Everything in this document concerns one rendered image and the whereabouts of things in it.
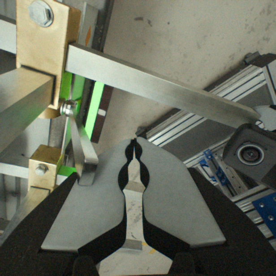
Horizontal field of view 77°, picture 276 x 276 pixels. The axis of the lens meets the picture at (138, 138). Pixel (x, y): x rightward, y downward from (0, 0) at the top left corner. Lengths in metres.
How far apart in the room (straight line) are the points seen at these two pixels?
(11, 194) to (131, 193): 0.56
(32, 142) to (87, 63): 0.45
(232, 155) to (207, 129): 0.90
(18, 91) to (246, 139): 0.21
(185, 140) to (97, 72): 0.91
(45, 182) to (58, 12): 0.30
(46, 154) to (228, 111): 0.33
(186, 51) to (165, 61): 0.12
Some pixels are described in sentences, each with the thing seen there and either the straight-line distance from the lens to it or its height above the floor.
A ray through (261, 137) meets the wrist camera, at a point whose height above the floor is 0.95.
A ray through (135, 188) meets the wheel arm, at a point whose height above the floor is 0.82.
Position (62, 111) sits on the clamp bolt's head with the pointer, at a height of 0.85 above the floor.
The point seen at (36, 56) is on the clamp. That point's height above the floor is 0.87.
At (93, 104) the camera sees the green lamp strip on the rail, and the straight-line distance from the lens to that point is 0.42.
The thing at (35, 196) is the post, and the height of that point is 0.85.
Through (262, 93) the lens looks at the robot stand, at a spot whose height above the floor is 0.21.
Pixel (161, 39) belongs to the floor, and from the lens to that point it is 1.10.
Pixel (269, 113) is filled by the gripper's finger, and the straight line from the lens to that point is 0.31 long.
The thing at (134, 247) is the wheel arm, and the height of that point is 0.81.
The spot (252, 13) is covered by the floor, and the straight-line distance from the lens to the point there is 1.26.
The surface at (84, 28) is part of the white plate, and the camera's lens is 0.30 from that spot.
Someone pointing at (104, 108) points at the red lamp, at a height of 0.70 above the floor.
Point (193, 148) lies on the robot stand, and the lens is 1.15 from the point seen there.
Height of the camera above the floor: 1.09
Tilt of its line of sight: 57 degrees down
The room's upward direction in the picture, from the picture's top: 177 degrees clockwise
